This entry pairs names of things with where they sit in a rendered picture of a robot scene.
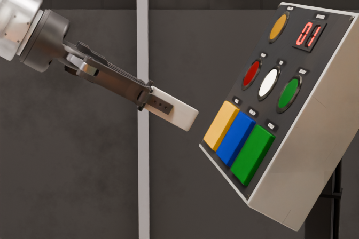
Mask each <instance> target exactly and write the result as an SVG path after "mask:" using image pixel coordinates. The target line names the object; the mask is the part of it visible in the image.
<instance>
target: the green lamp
mask: <svg viewBox="0 0 359 239"><path fill-rule="evenodd" d="M297 86H298V80H297V79H293V80H292V81H290V82H289V83H288V85H287V86H286V88H285V89H284V91H283V93H282V95H281V96H280V99H279V103H278V105H279V108H283V107H285V106H286V105H287V104H288V103H289V101H290V100H291V99H292V97H293V95H294V94H295V91H296V89H297Z"/></svg>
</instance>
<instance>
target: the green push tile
mask: <svg viewBox="0 0 359 239"><path fill-rule="evenodd" d="M275 138H276V137H275V136H274V135H273V134H272V133H270V132H269V131H268V130H266V129H265V128H264V127H262V126H260V125H256V126H255V128H254V130H253V131H252V133H251V135H250V137H249V138H248V140H247V141H246V143H245V145H244V147H243V148H242V150H241V152H240V154H239V155H238V157H237V159H236V161H235V162H234V164H233V166H232V168H231V171H232V172H233V173H234V175H235V176H236V177H237V178H238V179H239V180H240V181H241V183H242V184H243V185H245V186H248V184H249V183H250V181H251V179H252V178H253V176H254V174H255V172H256V171H257V169H258V167H259V166H260V164H261V162H262V160H263V159H264V157H265V155H266V153H267V152H268V150H269V148H270V147H271V145H272V143H273V141H274V140H275Z"/></svg>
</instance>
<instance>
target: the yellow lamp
mask: <svg viewBox="0 0 359 239"><path fill-rule="evenodd" d="M285 20H286V15H283V16H281V17H280V18H279V19H278V21H277V22H276V23H275V25H274V27H273V29H272V31H271V34H270V39H273V38H275V37H276V36H277V34H278V33H279V32H280V30H281V29H282V27H283V25H284V23H285Z"/></svg>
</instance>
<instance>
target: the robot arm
mask: <svg viewBox="0 0 359 239"><path fill-rule="evenodd" d="M42 4H43V0H0V56H1V57H3V58H5V59H6V60H7V61H11V60H12V59H13V57H14V55H15V54H17V55H20V57H19V59H20V62H22V63H24V64H26V65H28V66H30V67H32V68H33V69H35V70H37V71H39V72H45V71H46V70H47V68H48V67H49V65H50V63H51V62H52V60H53V59H54V58H55V59H57V60H58V61H59V62H61V63H63V64H64V65H65V66H64V68H65V69H64V70H65V71H66V72H68V73H70V74H72V75H74V76H79V77H80V78H84V79H85V80H87V81H89V82H91V83H92V84H98V85H100V86H102V87H104V88H106V89H108V90H110V91H112V92H114V93H115V94H117V95H119V96H121V97H123V98H125V99H127V100H129V101H131V102H133V103H135V104H136V105H137V106H138V108H137V109H138V110H139V111H142V110H143V108H145V109H146V110H148V111H150V112H152V113H154V114H156V115H158V116H159V117H161V118H163V119H165V120H167V121H169V122H171V123H172V124H174V125H176V126H178V127H179V128H181V129H183V130H185V131H189V129H190V127H191V125H192V124H193V122H194V120H195V119H196V117H197V115H198V111H197V110H196V109H194V108H192V107H190V106H188V105H187V104H185V103H183V102H181V101H179V100H177V99H176V98H174V97H172V96H170V95H168V94H166V93H165V92H163V91H161V90H159V89H157V88H156V87H154V86H152V85H153V83H154V82H153V81H151V80H149V81H148V83H145V82H144V81H143V80H141V79H137V78H136V77H134V76H133V75H130V74H129V73H127V72H125V71H124V70H122V69H120V68H118V67H117V66H115V65H113V64H111V63H109V62H108V61H107V60H106V59H105V57H104V56H102V55H100V54H98V53H96V52H94V51H93V50H91V49H90V48H89V47H88V46H87V45H85V44H84V43H82V42H80V41H78V43H77V45H74V44H72V43H70V42H68V41H66V40H64V38H65V37H66V35H67V33H68V30H69V28H70V26H71V23H70V21H69V20H68V19H66V18H64V17H62V16H60V15H59V14H57V13H55V12H53V11H51V10H50V9H48V10H45V11H44V12H43V11H42V10H40V8H41V6H42Z"/></svg>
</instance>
